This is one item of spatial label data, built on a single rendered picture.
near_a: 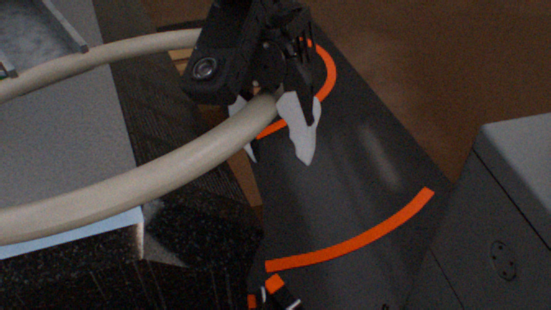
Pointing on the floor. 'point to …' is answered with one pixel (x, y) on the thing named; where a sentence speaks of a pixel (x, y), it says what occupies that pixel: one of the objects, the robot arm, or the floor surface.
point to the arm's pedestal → (494, 226)
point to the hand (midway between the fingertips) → (276, 157)
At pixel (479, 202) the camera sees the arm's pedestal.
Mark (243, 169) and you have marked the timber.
